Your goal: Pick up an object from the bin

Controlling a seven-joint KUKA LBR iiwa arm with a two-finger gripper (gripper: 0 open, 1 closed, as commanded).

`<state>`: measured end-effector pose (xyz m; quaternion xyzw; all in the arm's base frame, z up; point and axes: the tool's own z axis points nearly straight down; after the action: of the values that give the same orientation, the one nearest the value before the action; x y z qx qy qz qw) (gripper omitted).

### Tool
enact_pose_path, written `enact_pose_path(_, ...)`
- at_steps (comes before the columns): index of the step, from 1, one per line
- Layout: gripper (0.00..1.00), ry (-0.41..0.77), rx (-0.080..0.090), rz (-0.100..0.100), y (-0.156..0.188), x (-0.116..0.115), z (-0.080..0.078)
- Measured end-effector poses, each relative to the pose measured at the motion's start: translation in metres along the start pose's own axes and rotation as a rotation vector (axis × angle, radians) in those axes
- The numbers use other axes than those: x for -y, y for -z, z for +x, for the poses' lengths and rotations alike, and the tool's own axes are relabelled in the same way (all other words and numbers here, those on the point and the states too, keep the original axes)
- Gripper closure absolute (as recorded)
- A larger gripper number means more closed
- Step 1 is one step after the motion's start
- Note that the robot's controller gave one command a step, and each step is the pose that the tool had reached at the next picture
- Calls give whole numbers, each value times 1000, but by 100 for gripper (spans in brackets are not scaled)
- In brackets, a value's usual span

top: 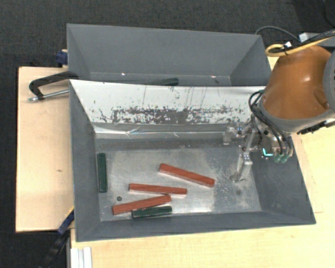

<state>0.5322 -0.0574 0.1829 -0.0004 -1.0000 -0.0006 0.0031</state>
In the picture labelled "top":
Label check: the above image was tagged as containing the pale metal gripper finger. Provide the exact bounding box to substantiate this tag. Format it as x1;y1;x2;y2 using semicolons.
230;152;254;184
222;125;242;146

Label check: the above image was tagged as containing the red-brown flat block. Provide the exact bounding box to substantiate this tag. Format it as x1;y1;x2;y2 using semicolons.
158;163;216;189
111;194;173;216
128;183;188;199

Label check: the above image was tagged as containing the grey metal bin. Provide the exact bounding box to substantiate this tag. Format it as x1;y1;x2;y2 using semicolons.
66;23;317;243

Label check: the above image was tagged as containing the dark green flat block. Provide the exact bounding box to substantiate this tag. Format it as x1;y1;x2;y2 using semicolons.
131;205;174;220
97;152;109;193

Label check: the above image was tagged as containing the pale wood board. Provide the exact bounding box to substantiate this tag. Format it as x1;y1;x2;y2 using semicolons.
15;66;75;233

